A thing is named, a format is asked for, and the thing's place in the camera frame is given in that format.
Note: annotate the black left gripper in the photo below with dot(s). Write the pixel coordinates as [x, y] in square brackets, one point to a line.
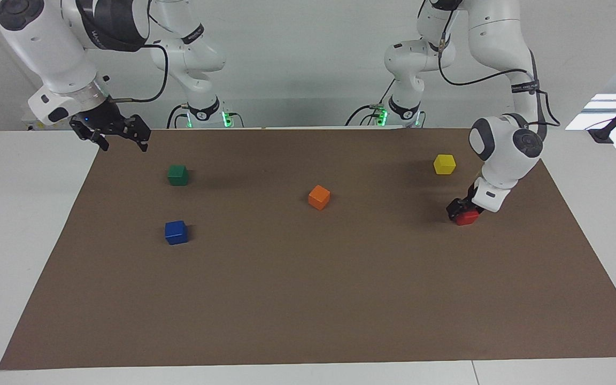
[472, 193]

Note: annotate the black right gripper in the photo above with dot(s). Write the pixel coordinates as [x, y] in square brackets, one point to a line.
[102, 116]

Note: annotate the red wooden block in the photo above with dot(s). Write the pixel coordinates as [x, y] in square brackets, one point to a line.
[468, 218]

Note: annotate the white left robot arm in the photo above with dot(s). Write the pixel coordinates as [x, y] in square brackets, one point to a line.
[506, 144]

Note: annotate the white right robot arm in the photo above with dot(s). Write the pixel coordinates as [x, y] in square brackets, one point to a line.
[56, 48]

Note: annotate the yellow wooden block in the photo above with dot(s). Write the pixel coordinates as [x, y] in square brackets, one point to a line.
[445, 164]

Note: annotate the green wooden block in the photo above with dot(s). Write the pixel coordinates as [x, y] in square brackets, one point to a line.
[178, 175]

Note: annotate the blue wooden block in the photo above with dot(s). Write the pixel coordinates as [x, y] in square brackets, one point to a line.
[176, 232]

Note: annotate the orange wooden block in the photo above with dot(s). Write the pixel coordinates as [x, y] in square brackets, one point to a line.
[318, 197]

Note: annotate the white power strip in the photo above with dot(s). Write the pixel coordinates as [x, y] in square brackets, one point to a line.
[32, 126]

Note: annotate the brown table mat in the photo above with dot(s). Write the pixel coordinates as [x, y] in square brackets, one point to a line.
[308, 294]

